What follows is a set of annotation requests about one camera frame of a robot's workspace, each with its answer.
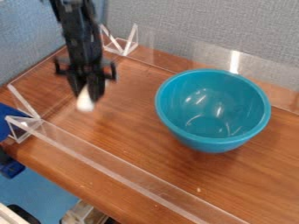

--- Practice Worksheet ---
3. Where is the white brown-capped toy mushroom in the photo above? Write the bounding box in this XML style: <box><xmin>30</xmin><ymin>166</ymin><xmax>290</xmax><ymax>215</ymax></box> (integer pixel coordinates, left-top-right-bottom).
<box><xmin>77</xmin><ymin>86</ymin><xmax>95</xmax><ymax>112</ymax></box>

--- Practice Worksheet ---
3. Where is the clear acrylic barrier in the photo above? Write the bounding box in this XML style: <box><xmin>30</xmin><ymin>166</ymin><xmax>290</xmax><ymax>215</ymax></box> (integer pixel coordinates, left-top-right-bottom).
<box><xmin>5</xmin><ymin>115</ymin><xmax>249</xmax><ymax>224</ymax></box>
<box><xmin>7</xmin><ymin>46</ymin><xmax>78</xmax><ymax>118</ymax></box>
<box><xmin>98</xmin><ymin>22</ymin><xmax>299</xmax><ymax>116</ymax></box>

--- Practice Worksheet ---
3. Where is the clear acrylic back barrier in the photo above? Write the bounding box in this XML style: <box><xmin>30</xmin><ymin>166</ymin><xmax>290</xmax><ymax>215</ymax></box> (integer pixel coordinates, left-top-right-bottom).
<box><xmin>98</xmin><ymin>22</ymin><xmax>299</xmax><ymax>116</ymax></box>

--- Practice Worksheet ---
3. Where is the blue plastic bowl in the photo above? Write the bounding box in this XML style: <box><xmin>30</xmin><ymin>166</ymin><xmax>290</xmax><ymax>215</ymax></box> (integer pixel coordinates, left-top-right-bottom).
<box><xmin>155</xmin><ymin>69</ymin><xmax>272</xmax><ymax>153</ymax></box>

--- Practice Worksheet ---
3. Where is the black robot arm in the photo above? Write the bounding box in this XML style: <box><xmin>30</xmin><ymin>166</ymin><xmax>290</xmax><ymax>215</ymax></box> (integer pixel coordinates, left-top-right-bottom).
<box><xmin>50</xmin><ymin>0</ymin><xmax>118</xmax><ymax>102</ymax></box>

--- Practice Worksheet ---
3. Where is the clear acrylic front barrier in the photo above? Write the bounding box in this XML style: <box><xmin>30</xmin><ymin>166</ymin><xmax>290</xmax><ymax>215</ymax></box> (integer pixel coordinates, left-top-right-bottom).
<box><xmin>5</xmin><ymin>115</ymin><xmax>249</xmax><ymax>224</ymax></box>

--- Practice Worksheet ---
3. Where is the blue table clamp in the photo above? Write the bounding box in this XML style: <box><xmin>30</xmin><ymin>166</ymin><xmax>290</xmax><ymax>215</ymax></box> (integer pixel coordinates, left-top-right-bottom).
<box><xmin>0</xmin><ymin>102</ymin><xmax>27</xmax><ymax>179</ymax></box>

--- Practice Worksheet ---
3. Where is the clear acrylic left barrier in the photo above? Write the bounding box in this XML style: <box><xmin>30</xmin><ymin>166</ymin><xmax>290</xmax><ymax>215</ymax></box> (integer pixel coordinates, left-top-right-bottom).
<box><xmin>7</xmin><ymin>46</ymin><xmax>78</xmax><ymax>118</ymax></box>

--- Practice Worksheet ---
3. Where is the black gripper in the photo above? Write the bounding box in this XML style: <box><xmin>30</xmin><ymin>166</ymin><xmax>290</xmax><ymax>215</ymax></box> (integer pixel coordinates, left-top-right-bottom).
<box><xmin>55</xmin><ymin>25</ymin><xmax>118</xmax><ymax>102</ymax></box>

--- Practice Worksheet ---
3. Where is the black and white corner object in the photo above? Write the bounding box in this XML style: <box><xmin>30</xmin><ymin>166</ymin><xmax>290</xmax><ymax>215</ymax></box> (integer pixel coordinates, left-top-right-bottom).
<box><xmin>0</xmin><ymin>203</ymin><xmax>42</xmax><ymax>224</ymax></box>

